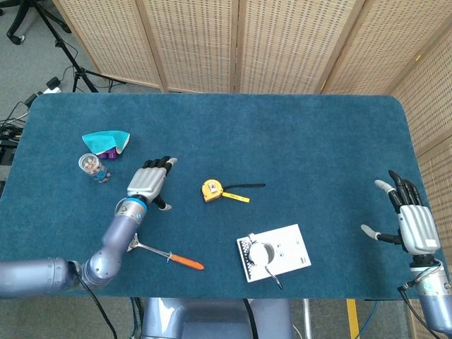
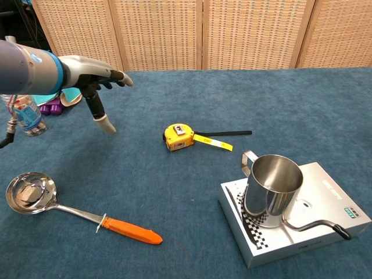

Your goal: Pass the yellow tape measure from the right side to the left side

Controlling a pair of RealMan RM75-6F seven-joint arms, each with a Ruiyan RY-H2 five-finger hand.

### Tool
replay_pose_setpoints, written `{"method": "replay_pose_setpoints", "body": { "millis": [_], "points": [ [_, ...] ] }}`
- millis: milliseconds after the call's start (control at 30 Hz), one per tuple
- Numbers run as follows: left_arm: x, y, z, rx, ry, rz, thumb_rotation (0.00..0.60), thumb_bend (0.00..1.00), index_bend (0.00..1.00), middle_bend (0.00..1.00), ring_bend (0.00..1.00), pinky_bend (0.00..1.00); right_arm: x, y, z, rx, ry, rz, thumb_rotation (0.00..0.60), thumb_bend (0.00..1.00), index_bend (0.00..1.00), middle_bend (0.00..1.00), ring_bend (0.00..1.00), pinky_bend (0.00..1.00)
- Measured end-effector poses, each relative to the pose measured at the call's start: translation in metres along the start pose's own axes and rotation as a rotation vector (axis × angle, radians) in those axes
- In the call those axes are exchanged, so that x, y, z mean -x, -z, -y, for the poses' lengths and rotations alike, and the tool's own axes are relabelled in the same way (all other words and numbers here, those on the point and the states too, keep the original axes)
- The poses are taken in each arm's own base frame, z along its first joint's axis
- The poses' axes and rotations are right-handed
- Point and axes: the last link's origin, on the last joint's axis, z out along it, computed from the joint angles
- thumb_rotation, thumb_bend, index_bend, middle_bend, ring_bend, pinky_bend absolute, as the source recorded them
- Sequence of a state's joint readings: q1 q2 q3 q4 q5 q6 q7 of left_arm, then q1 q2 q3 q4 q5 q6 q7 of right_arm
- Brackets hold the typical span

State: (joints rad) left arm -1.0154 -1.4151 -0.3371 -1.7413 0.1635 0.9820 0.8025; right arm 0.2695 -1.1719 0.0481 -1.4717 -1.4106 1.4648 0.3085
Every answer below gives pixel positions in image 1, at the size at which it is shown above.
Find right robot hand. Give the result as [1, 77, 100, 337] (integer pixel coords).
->
[360, 169, 442, 256]

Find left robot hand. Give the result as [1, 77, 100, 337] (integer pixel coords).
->
[126, 155, 178, 211]

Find yellow tape measure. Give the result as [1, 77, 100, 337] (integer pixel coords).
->
[201, 179, 266, 204]

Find clear plastic snack jar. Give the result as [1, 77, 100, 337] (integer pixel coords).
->
[78, 153, 112, 184]

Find teal cloth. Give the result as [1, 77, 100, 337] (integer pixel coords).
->
[81, 130, 131, 156]

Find yellow floor strip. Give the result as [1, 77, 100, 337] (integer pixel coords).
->
[345, 299, 361, 339]

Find black tripod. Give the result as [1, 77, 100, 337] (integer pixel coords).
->
[33, 0, 126, 93]

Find white power strip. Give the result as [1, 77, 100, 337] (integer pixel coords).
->
[23, 88, 61, 107]

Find blue velvet tablecloth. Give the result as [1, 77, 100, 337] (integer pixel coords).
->
[0, 93, 450, 300]

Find silver table leg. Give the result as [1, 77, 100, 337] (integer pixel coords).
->
[302, 299, 314, 339]

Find grey robot torso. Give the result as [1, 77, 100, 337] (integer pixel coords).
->
[140, 297, 295, 339]

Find woven wooden folding screen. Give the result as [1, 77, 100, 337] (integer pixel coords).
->
[52, 0, 452, 339]

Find black office chair base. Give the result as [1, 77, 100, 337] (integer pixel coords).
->
[0, 0, 71, 45]

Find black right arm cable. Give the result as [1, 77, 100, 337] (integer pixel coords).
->
[397, 263, 444, 339]

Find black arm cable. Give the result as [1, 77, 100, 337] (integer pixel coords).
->
[73, 261, 119, 339]
[397, 263, 444, 339]

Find steel ladle orange handle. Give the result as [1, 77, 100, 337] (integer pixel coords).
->
[126, 236, 205, 271]

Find blue cable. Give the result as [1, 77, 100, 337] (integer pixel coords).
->
[355, 299, 379, 339]

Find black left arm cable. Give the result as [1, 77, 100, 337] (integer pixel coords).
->
[73, 261, 119, 339]

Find black floor cable bundle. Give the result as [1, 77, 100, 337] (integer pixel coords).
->
[0, 102, 29, 167]

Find bent steel wire black tip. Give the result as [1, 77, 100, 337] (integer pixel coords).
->
[264, 265, 285, 291]

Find black torso cable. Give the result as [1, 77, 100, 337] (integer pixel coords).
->
[242, 298, 261, 339]

